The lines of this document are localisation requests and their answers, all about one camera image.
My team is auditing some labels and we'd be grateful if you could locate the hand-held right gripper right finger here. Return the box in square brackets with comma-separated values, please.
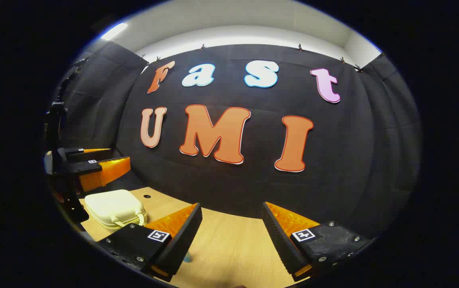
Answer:
[262, 202, 374, 282]

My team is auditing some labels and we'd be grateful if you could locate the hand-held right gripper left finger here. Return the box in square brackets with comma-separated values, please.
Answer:
[96, 202, 203, 283]

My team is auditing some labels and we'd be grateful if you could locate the cream yellow small suitcase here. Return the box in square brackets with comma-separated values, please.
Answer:
[84, 189, 148, 229]

